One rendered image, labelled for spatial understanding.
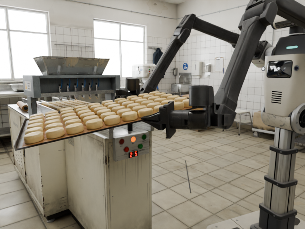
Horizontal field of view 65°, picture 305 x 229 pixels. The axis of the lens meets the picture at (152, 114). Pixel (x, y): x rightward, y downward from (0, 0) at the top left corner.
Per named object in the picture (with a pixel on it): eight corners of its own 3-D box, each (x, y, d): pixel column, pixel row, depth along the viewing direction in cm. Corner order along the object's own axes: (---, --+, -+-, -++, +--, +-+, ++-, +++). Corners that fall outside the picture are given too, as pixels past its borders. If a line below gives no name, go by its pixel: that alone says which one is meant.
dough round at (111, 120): (101, 125, 75) (100, 118, 75) (112, 120, 79) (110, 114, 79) (113, 126, 72) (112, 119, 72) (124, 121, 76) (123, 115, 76)
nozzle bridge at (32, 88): (25, 116, 200) (22, 75, 195) (104, 108, 245) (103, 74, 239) (35, 122, 175) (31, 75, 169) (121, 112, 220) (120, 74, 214)
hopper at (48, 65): (33, 75, 198) (31, 57, 196) (96, 74, 232) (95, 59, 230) (43, 75, 176) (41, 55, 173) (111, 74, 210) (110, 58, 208)
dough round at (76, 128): (73, 135, 68) (71, 128, 67) (63, 133, 71) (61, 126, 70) (87, 129, 72) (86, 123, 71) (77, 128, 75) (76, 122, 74)
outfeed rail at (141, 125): (51, 101, 304) (51, 96, 302) (54, 101, 305) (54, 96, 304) (150, 131, 150) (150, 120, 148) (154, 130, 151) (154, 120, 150)
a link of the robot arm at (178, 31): (188, 8, 117) (179, 10, 126) (179, 36, 120) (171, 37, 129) (256, 37, 134) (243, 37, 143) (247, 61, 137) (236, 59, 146)
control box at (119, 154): (112, 160, 140) (112, 136, 137) (145, 151, 154) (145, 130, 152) (115, 161, 137) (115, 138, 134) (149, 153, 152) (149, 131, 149)
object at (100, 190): (68, 218, 202) (61, 112, 186) (105, 204, 223) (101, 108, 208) (109, 271, 148) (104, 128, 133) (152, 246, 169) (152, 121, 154)
